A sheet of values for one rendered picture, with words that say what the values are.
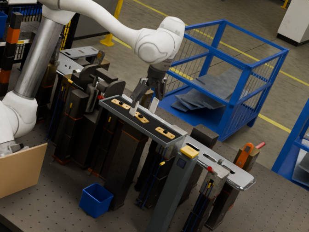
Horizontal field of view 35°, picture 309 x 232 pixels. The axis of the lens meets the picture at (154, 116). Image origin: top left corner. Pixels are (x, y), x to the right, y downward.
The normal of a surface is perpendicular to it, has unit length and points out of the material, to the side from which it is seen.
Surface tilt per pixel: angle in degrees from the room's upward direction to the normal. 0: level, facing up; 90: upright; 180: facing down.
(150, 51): 91
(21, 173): 90
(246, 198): 0
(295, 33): 90
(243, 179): 0
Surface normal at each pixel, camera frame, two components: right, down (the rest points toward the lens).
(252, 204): 0.32, -0.85
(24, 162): 0.76, 0.50
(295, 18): -0.52, 0.22
